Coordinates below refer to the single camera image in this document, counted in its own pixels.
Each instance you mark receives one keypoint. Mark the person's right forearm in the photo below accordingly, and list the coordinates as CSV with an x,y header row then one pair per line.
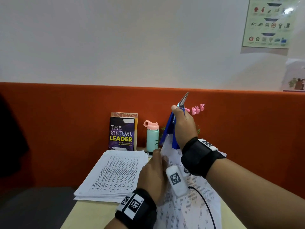
x,y
250,193

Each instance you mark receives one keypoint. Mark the orange fabric desk partition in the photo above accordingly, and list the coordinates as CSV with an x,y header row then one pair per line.
x,y
59,131

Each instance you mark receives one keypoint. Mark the black right wristband with marker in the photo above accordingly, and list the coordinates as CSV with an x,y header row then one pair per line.
x,y
199,157

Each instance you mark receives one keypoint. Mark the pink flower plant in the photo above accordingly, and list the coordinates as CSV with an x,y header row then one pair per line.
x,y
195,109

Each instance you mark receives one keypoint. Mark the black left wristband with markers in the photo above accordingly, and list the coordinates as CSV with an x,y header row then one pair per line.
x,y
140,212

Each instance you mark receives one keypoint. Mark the person's right hand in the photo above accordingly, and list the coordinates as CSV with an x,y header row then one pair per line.
x,y
184,128

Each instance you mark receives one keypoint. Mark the stack of printed papers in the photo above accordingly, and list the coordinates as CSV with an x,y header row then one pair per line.
x,y
112,175

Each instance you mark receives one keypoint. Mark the mint water bottle pink lid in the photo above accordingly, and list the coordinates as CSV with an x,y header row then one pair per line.
x,y
152,138

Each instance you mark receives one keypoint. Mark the black garment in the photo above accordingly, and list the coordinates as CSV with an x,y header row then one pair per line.
x,y
10,140

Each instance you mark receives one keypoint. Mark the blue stapler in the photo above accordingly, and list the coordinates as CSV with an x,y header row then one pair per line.
x,y
169,128

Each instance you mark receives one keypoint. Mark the person's left thumb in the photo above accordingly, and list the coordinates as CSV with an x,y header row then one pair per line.
x,y
165,163

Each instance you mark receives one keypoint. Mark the pale wall picture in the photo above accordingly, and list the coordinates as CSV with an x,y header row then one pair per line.
x,y
294,76

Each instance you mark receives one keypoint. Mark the white printed paper sheets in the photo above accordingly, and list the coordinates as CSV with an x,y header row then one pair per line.
x,y
190,209

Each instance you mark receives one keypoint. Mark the purple book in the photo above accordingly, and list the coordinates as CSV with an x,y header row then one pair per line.
x,y
121,134

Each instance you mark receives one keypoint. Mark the person's right thumb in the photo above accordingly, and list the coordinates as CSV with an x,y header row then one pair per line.
x,y
176,110

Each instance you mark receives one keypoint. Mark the person's left hand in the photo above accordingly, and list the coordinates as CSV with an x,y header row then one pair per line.
x,y
151,176

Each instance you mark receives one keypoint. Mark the green pictogram wall poster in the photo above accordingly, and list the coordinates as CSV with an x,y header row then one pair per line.
x,y
270,23

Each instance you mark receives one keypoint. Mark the person's left forearm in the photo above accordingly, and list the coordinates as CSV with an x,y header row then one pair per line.
x,y
115,224

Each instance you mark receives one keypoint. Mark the white wrist camera with marker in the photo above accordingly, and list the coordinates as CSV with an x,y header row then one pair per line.
x,y
177,182

